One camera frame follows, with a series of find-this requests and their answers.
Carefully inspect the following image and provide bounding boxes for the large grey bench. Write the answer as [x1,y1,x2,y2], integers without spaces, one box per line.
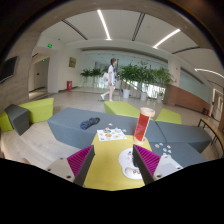
[47,106,213,168]

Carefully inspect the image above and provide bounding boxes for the wooden frame bench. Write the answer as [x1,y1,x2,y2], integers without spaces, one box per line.
[197,118,224,158]

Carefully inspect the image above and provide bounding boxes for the group of potted plants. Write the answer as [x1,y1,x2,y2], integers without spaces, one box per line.
[79,60,174,103]

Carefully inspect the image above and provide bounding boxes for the lime green bench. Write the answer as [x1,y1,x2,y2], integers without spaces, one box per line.
[103,100,141,119]
[154,108,183,125]

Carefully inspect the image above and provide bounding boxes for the group of ceiling strip lights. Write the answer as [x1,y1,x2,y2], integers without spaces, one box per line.
[96,9,224,79]

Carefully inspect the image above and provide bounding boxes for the person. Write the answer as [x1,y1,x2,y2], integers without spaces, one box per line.
[100,57,118,102]

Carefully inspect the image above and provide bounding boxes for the round white printed mouse pad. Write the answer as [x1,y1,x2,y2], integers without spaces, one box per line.
[118,147,145,181]

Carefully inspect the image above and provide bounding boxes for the lime green seat block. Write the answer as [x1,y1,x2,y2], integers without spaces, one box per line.
[0,97,55,133]

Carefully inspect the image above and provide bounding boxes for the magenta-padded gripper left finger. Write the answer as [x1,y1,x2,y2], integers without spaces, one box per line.
[45,144,96,188]

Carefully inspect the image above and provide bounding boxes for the black wall monitor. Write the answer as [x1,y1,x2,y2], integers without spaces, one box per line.
[0,55,19,84]

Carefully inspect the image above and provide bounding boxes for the white sticker sheet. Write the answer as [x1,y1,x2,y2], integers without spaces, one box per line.
[96,127,128,142]

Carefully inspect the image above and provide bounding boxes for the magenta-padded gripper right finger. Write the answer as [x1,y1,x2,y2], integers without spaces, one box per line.
[132,143,184,186]

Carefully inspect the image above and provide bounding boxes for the dark grey seat block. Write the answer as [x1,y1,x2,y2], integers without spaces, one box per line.
[3,103,30,136]

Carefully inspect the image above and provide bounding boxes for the red cylinder with wooden ends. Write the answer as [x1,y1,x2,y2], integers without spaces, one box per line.
[133,106,156,145]

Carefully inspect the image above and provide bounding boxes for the gold framed wall plaque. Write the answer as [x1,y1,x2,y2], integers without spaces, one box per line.
[68,56,77,69]

